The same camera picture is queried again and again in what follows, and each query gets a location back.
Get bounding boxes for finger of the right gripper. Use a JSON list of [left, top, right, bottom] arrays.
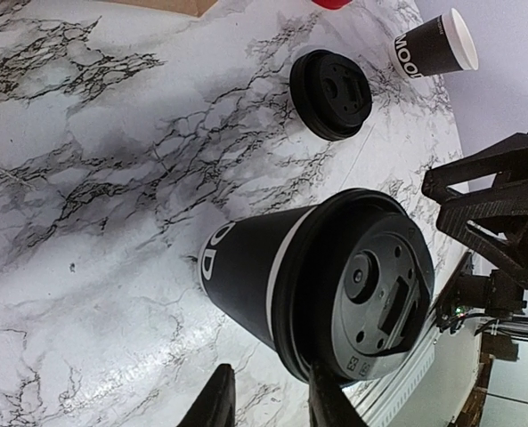
[[422, 133, 528, 209], [437, 186, 528, 289]]

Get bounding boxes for red cylindrical holder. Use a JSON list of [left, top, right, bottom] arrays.
[[313, 0, 352, 11]]

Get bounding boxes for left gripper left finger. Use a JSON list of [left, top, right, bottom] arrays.
[[181, 364, 236, 427]]

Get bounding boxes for black paper coffee cup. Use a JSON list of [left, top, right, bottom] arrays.
[[198, 206, 314, 350]]

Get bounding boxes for stacked black paper cup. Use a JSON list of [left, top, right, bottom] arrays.
[[389, 8, 479, 79]]

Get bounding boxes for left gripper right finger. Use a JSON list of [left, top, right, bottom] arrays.
[[308, 359, 368, 427]]

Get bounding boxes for brown paper bag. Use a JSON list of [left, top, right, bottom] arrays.
[[0, 0, 220, 19]]

